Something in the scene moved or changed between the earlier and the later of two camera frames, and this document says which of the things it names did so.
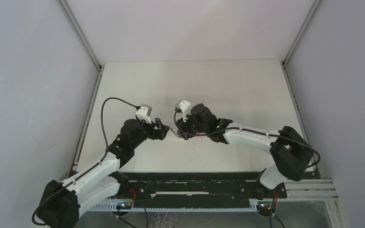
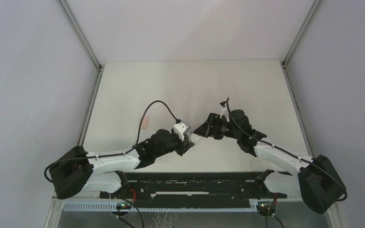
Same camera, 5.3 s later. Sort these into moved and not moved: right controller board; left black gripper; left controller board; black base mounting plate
Moved: left black gripper
Not moved: black base mounting plate; left controller board; right controller board
